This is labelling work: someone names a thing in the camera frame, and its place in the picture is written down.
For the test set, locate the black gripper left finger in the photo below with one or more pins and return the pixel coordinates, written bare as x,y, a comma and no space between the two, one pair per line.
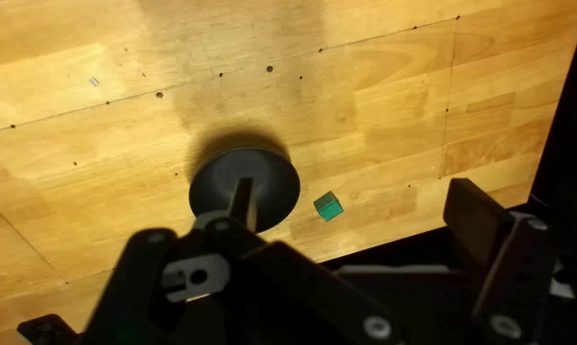
280,280

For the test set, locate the small green block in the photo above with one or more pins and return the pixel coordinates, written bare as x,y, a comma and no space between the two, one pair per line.
328,207

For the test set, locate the dark grey round bowl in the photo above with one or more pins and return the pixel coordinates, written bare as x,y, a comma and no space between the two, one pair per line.
270,184

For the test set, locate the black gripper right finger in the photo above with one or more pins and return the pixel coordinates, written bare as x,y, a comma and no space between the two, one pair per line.
491,230

